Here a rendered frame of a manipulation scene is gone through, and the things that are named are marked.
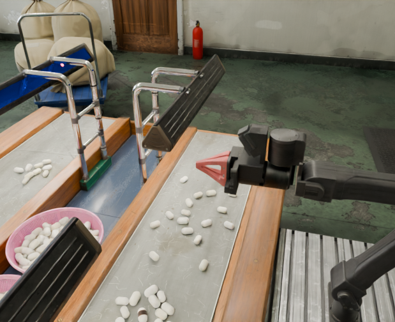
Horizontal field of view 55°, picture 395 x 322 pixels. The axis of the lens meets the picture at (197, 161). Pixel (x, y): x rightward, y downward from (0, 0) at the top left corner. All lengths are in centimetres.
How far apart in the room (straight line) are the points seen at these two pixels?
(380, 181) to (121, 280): 66
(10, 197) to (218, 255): 75
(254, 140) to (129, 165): 91
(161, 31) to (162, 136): 450
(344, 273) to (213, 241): 37
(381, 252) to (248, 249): 35
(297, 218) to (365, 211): 45
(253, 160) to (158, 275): 43
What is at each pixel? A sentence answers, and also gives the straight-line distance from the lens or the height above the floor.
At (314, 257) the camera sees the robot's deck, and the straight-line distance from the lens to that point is 123.
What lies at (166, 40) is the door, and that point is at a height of 18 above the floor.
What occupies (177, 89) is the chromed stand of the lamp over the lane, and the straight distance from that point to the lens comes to 112.
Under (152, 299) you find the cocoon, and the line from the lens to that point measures 97.
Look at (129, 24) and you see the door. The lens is 554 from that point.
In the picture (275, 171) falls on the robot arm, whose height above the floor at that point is 110.
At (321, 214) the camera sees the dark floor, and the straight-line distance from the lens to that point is 248.
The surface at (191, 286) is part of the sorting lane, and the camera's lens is 102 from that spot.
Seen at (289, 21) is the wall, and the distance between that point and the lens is 509.
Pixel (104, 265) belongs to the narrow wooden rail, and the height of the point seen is 76.
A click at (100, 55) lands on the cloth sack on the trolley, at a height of 47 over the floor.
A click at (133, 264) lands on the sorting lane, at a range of 108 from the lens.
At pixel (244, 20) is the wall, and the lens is 514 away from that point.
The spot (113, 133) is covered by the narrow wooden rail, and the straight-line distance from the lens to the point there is 166.
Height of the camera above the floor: 153
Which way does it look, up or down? 32 degrees down
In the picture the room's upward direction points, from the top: straight up
